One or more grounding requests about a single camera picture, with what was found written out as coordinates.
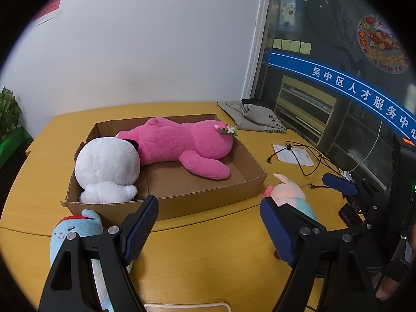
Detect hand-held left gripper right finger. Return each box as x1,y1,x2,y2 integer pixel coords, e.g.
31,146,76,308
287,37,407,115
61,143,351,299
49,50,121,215
260,197,379,312

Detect white packet with orange edge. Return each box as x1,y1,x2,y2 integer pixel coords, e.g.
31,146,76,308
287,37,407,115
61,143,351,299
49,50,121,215
271,143,315,167

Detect person's right forearm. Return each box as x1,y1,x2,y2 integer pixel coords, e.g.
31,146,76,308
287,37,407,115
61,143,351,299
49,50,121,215
375,234,416,301

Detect green potted plant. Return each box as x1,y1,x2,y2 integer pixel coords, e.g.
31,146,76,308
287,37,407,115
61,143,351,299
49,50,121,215
0,86,23,141
0,127,34,170

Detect white door frame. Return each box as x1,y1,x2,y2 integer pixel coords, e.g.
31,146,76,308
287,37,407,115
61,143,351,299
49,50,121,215
241,0,277,100

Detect teal and pink plush toy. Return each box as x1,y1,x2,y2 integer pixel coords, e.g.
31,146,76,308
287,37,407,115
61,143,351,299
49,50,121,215
263,173,318,261

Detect black tree window decal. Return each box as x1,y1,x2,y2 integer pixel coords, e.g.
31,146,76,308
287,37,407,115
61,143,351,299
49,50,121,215
302,0,365,69

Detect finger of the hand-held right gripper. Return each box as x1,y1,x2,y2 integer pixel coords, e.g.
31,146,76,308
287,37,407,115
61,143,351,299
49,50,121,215
338,201,374,230
322,173,379,210

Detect red wall sign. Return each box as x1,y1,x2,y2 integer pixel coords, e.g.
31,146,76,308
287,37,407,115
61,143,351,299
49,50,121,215
32,0,63,27

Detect brown cardboard box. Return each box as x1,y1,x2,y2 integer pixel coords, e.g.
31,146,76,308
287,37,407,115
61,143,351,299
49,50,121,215
60,114,268,222

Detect black cable with strap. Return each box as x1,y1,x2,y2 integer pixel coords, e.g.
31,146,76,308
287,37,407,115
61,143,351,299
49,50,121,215
266,141,345,178

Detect light blue plush toy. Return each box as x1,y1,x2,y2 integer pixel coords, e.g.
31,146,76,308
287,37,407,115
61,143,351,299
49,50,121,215
49,209,132,312

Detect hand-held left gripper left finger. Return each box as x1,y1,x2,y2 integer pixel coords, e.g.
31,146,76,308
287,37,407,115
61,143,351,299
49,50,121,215
38,195,160,312

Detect wooden shelf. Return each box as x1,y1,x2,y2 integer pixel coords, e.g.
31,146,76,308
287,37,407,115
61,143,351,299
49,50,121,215
275,75,350,151

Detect cartoon sheep poster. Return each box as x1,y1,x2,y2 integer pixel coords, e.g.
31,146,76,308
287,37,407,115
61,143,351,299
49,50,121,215
279,0,298,32

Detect grey cloth bag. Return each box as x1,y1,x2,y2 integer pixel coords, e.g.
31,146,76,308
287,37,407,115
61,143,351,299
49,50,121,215
217,101,288,134

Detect white plush toy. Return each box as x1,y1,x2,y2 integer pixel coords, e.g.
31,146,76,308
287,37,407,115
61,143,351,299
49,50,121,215
74,137,142,204

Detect blue window banner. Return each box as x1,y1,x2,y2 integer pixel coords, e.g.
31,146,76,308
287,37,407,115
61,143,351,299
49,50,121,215
267,48,416,144

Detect white cord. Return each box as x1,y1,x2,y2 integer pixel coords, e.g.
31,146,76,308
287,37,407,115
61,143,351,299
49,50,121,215
349,120,383,173

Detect round red window decoration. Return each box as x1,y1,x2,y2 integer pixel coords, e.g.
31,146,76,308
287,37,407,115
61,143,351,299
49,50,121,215
357,14,409,74

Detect pink plush bear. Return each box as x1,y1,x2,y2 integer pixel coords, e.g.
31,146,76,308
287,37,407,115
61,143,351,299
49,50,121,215
115,118,239,181

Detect white rounded object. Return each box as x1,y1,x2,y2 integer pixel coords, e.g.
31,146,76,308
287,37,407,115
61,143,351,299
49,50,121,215
143,302,232,312

